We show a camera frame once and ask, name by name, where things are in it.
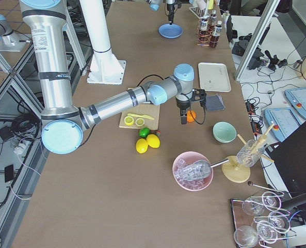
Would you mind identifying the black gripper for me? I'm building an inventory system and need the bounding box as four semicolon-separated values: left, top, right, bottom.
175;88;206;125
165;0;181;16

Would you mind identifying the orange fruit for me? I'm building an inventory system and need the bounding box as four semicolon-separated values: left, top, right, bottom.
187;110;196;122

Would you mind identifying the blue round plate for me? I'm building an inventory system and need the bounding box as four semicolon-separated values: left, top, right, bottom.
158;24;183;39

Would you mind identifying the grey folded cloth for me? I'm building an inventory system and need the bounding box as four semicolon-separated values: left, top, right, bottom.
206;94;226;111

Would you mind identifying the tea bottle left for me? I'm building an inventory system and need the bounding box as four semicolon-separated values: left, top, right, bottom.
198;15;209;44

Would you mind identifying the tea bottle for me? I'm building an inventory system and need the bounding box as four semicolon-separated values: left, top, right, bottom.
210;21;222;48
208;10;217;32
198;15;209;44

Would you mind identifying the yellow plastic knife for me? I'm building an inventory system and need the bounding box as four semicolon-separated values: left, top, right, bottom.
127;113;155;120

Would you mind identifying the wooden cutting board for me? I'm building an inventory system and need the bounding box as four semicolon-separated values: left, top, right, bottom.
119;99;160;130

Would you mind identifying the yellow lemon upper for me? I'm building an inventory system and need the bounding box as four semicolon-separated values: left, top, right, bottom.
146;134;160;148

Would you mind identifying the yellow lemon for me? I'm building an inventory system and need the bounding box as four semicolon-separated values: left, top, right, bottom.
146;134;160;148
136;138;148;154

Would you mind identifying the tea bottle right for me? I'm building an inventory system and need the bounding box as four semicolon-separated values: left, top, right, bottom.
208;10;217;32

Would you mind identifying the green ceramic bowl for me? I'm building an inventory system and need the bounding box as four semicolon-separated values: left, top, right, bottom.
213;121;237;143

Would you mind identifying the green lime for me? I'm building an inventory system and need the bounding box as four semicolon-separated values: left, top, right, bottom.
139;127;150;138

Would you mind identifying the lemon half upper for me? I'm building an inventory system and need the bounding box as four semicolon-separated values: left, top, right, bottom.
135;117;145;127

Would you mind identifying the lemon half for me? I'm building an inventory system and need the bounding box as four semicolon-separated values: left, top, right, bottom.
135;117;145;127
123;116;135;126

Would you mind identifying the cream rabbit tray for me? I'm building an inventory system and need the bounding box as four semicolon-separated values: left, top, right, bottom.
198;62;231;92

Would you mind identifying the yellow lemon lower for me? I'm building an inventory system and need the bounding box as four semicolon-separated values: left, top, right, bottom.
136;138;148;154

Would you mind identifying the tea bottle front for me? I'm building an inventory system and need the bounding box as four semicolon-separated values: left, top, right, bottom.
210;21;222;48

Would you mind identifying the lemon half lower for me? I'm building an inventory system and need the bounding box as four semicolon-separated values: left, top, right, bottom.
123;116;135;126

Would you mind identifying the pink bowl of ice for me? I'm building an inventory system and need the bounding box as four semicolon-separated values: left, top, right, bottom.
172;151;214;191

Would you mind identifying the steel ice scoop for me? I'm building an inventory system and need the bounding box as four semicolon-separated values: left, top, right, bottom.
190;159;229;180

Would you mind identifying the black power strip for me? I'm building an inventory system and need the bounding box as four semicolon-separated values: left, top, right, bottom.
245;100;264;137

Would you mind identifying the wooden cup stand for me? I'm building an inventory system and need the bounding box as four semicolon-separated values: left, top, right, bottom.
221;123;274;183

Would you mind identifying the glass cup on stand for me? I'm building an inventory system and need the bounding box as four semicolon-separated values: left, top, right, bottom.
236;139;265;167

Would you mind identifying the white pillar stand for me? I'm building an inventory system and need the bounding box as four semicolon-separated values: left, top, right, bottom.
80;1;126;85

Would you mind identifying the blue teach pendant near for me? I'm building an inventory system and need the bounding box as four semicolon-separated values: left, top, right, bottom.
263;107;305;142

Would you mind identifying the blue teach pendant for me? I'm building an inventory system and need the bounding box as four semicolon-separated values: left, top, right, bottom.
284;87;306;119
263;107;305;142

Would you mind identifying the blue teach pendant far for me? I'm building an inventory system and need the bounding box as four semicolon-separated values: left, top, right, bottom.
284;87;306;119

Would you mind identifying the wine glass rack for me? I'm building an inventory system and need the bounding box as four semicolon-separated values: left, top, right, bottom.
231;181;306;247

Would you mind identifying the copper wire bottle rack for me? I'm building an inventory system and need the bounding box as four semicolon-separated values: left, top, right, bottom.
197;19;217;46

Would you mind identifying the aluminium frame post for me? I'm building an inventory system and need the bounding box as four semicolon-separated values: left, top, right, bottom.
234;0;280;81

